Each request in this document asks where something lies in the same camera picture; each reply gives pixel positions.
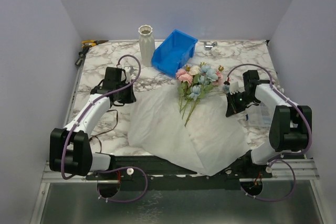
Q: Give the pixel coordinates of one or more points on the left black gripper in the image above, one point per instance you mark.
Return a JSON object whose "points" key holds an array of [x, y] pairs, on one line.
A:
{"points": [[130, 98]]}

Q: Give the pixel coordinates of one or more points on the yellow handled pliers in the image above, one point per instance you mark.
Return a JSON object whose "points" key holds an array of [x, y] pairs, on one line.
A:
{"points": [[92, 43]]}

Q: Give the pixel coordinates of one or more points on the blue flower stem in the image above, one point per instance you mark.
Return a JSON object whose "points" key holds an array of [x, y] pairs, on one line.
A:
{"points": [[198, 90]]}

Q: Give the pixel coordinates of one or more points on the clear plastic organizer box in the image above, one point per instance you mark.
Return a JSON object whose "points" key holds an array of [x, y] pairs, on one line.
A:
{"points": [[258, 116]]}

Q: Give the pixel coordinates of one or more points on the blue plastic bin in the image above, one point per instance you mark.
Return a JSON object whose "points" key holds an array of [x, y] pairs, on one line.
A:
{"points": [[174, 52]]}

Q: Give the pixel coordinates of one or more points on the small pink rose stem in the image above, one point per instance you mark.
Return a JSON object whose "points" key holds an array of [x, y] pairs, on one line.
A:
{"points": [[215, 77]]}

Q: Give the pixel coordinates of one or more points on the metal bracket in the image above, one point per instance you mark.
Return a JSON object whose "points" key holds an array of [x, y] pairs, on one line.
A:
{"points": [[209, 45]]}

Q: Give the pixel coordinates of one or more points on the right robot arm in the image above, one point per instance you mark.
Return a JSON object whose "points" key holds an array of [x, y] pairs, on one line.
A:
{"points": [[290, 131]]}

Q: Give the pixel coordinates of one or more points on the white ribbed ceramic vase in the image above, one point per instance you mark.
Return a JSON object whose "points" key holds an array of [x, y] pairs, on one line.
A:
{"points": [[147, 44]]}

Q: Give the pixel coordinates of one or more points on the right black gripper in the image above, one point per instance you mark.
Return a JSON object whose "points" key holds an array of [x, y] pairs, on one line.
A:
{"points": [[232, 98]]}

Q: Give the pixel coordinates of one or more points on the white wrapping paper sheet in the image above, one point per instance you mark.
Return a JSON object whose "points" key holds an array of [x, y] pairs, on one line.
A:
{"points": [[205, 141]]}

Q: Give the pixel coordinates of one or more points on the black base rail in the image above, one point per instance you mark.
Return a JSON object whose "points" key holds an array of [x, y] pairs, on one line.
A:
{"points": [[164, 175]]}

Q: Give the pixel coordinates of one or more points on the small white cylinder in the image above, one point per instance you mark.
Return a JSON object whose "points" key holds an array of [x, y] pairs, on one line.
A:
{"points": [[215, 50]]}

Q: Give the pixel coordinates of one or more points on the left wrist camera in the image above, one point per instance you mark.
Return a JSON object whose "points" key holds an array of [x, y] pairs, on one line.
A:
{"points": [[126, 74]]}

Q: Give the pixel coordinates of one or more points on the cream rose stem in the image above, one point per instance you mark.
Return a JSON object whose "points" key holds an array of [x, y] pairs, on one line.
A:
{"points": [[194, 70]]}

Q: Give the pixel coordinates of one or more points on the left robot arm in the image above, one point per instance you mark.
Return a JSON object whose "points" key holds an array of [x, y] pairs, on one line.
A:
{"points": [[70, 149]]}

